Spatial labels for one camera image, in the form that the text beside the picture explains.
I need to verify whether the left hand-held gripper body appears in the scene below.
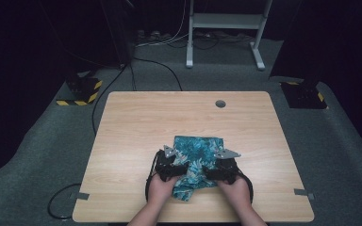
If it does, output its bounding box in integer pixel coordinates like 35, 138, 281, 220
154, 144, 181, 184

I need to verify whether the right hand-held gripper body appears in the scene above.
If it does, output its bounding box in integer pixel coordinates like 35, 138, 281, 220
209, 147, 242, 186

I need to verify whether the teal floral short-sleeved shirt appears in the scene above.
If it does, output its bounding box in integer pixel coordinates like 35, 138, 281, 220
171, 135, 226, 202

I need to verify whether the person's right hand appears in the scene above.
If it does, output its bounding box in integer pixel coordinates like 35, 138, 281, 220
217, 174, 253, 209

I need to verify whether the person's left hand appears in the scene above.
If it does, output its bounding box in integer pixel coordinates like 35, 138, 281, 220
147, 172, 181, 205

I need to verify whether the grey tape strip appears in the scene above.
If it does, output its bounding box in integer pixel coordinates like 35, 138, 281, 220
70, 191, 91, 201
293, 188, 316, 201

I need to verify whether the black yellow striped base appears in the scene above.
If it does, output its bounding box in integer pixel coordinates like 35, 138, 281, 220
279, 80, 330, 110
56, 70, 104, 106

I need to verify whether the white metal stand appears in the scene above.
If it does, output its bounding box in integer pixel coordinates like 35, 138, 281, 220
186, 0, 273, 72

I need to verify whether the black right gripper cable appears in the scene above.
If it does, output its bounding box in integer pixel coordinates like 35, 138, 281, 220
236, 168, 255, 203

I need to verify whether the long black floor cable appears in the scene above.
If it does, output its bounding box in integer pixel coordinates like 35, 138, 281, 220
91, 62, 130, 137

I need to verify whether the curved black floor cable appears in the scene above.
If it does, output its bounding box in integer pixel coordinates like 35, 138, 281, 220
131, 56, 184, 92

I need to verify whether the looped black floor cable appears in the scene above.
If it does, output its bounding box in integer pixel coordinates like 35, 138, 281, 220
47, 183, 83, 220

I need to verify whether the white floor cable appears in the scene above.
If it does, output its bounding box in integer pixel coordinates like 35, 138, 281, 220
135, 0, 191, 49

